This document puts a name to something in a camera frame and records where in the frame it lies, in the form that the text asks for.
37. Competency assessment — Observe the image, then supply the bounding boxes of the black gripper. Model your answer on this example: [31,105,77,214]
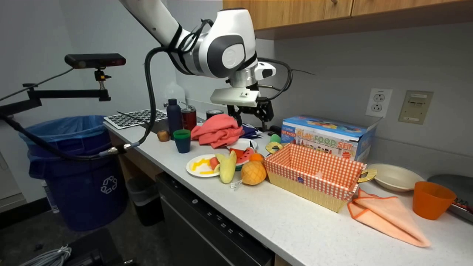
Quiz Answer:
[230,96,275,129]

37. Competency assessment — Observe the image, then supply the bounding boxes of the dark can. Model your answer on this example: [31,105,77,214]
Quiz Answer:
[205,108,224,121]

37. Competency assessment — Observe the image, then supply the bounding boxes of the black chair base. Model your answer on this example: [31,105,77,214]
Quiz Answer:
[63,228,134,266]

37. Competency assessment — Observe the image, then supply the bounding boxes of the grey keyboard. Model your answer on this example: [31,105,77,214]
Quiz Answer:
[102,108,168,132]

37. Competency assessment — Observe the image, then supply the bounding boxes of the pink cloth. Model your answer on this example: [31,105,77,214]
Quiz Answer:
[189,114,245,151]

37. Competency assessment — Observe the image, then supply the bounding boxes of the beige wall plate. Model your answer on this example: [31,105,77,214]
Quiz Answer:
[397,89,434,126]

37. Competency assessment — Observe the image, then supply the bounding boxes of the orange plastic cup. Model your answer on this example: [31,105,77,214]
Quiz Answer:
[412,180,458,222]

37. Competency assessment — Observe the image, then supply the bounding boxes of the small black trash bin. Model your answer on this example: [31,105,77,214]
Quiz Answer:
[125,176,164,228]

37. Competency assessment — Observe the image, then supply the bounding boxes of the blue recycling bin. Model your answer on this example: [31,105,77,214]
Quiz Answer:
[18,114,130,234]

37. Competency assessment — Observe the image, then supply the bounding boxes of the peach cloth napkin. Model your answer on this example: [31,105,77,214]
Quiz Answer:
[346,189,431,248]

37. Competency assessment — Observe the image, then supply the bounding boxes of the blue play food box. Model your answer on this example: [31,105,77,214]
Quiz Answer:
[279,115,378,164]

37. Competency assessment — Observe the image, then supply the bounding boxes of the dark grey pan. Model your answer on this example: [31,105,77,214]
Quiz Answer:
[427,173,473,226]

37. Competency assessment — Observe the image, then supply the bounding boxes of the beige bowl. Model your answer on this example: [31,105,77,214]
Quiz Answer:
[365,163,425,194]

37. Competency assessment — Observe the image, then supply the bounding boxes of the dark blue bottle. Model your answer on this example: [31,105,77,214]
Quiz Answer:
[165,98,183,136]

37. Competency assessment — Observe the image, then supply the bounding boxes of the white wall outlet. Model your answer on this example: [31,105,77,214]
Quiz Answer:
[365,87,394,120]

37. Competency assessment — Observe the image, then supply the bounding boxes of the wooden wall cabinet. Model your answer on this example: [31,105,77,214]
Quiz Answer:
[222,0,473,41]

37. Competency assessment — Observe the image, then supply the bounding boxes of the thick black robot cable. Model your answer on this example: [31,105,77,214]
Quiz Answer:
[0,19,216,164]

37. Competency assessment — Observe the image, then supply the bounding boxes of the orange checked cardboard basket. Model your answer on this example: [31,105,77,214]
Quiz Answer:
[263,140,378,214]

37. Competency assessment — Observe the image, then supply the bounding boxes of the watermelon slice plush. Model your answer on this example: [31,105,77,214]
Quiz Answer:
[208,146,251,173]

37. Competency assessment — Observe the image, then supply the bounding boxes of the green cup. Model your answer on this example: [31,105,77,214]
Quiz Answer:
[171,129,192,155]

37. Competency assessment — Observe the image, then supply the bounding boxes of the dark blue tissue paper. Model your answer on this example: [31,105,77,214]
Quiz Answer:
[241,124,260,140]

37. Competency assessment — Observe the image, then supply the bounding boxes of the wooden base cabinet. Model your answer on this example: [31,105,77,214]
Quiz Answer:
[108,132,161,183]

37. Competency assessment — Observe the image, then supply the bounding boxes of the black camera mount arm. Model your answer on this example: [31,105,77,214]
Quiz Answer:
[0,68,112,117]

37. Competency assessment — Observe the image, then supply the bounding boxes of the black dishwasher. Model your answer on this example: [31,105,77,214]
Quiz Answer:
[155,172,275,266]

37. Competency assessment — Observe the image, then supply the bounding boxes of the black stereo camera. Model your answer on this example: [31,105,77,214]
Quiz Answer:
[63,52,127,71]

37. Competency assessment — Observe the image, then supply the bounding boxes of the orange pineapple plush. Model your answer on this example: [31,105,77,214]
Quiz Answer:
[241,160,267,188]

